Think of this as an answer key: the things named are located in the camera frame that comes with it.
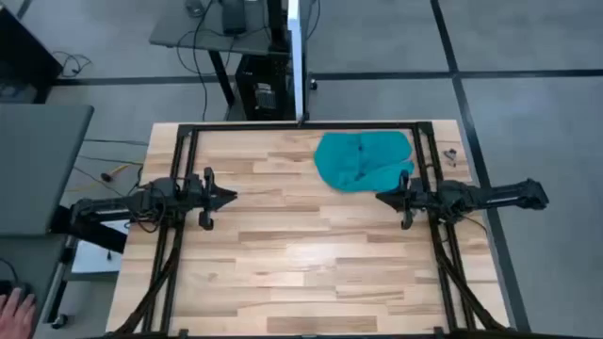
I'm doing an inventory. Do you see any white vertical post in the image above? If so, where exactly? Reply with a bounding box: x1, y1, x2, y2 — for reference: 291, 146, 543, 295
286, 0, 308, 124

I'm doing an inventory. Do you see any white board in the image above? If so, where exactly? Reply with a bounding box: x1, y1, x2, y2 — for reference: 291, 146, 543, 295
70, 217, 127, 275

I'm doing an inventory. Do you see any yellow cable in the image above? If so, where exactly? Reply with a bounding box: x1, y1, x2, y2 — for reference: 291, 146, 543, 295
65, 162, 143, 193

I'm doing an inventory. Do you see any black desk foot bar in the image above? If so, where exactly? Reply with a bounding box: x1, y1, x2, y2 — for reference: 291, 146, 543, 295
49, 205, 129, 255

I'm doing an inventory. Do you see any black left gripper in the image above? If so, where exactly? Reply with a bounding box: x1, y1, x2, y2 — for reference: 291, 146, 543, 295
183, 167, 238, 232

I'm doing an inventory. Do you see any low grey desk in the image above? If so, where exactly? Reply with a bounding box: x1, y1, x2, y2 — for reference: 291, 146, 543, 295
0, 233, 68, 339

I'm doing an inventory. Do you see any black hanging desk cable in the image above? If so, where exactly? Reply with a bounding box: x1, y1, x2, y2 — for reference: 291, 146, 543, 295
190, 0, 211, 122

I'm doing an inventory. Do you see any black cable bundle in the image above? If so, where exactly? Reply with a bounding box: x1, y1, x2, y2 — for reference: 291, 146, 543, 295
50, 50, 93, 79

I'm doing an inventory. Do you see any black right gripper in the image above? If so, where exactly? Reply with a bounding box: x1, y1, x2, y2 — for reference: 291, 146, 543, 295
375, 169, 428, 231

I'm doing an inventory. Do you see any grey desk with black legs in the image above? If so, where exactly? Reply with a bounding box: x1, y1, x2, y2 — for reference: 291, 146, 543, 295
149, 0, 302, 108

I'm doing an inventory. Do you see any black computer tower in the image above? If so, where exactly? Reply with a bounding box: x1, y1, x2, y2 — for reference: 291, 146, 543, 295
234, 52, 299, 121

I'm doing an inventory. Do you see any large grey desk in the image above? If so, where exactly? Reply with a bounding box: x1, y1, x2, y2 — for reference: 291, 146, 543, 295
0, 103, 95, 236

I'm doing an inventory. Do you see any person's hand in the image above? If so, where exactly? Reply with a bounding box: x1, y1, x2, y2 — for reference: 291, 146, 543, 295
0, 287, 39, 339

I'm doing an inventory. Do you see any black power brick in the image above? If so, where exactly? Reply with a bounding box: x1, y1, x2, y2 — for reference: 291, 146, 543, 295
220, 0, 248, 36

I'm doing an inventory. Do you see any teal microfibre towel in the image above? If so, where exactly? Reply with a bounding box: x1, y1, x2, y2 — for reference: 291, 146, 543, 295
313, 130, 416, 194

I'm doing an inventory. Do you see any black monitor stand pole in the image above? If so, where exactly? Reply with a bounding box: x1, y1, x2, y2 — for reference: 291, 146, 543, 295
266, 0, 290, 53

